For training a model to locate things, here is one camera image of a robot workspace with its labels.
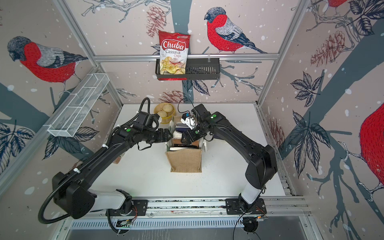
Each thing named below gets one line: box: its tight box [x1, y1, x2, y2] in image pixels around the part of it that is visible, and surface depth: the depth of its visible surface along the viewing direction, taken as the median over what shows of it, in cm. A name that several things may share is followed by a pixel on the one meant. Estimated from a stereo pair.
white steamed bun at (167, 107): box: [163, 103, 173, 113], surface depth 113 cm
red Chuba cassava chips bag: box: [158, 30, 191, 81], surface depth 86 cm
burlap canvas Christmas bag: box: [165, 116, 208, 173], surface depth 81 cm
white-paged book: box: [169, 147, 197, 151], surface depth 74 cm
